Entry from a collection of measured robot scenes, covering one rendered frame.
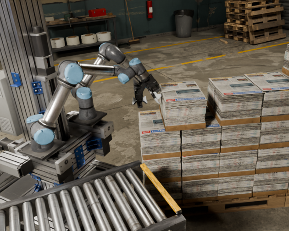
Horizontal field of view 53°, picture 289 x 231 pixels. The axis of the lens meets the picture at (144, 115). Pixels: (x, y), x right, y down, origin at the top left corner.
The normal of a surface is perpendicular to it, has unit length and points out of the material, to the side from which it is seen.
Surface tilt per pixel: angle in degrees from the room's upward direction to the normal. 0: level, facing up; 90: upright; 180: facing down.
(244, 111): 90
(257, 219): 0
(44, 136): 96
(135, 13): 90
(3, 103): 90
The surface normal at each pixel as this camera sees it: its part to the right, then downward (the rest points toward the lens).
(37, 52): -0.47, 0.42
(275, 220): -0.06, -0.89
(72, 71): 0.59, 0.22
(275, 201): 0.07, 0.44
